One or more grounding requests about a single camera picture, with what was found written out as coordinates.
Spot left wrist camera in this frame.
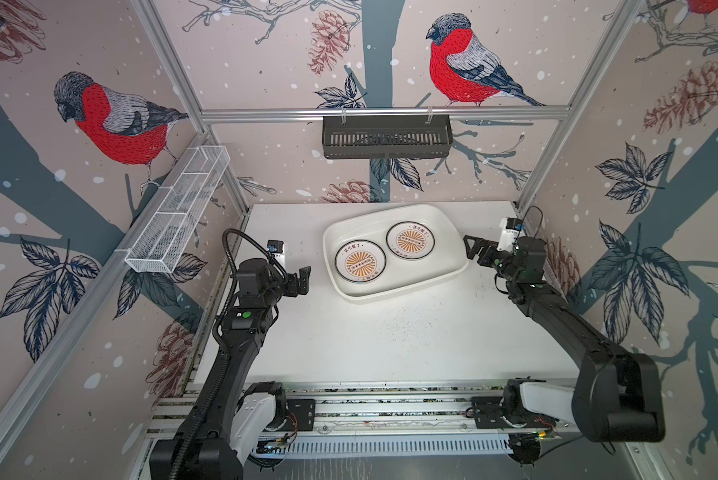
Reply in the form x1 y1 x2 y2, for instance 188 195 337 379
267 239 286 269

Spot white mesh wall shelf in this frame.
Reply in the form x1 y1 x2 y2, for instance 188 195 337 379
125 145 230 274

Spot aluminium front rail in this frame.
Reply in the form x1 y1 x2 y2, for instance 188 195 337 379
148 386 645 436

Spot orange sunburst plate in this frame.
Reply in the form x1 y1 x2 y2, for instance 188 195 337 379
386 221 435 260

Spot white plastic bin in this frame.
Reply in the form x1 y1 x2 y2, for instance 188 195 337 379
322 204 467 303

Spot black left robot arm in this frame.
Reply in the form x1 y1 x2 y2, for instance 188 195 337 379
149 258 311 479

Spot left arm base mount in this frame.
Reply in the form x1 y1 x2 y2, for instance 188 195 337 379
231 393 315 438

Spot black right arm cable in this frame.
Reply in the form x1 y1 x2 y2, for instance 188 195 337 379
523 205 546 238

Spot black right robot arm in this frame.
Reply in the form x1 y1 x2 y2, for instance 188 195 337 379
463 235 666 443

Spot black hanging wire basket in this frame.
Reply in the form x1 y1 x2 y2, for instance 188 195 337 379
322 115 453 160

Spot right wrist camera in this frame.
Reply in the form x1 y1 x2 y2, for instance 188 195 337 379
497 217 524 252

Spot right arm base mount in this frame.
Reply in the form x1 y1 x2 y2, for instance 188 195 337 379
465 396 556 430

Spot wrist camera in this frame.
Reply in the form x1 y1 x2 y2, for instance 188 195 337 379
497 217 524 252
267 239 286 269

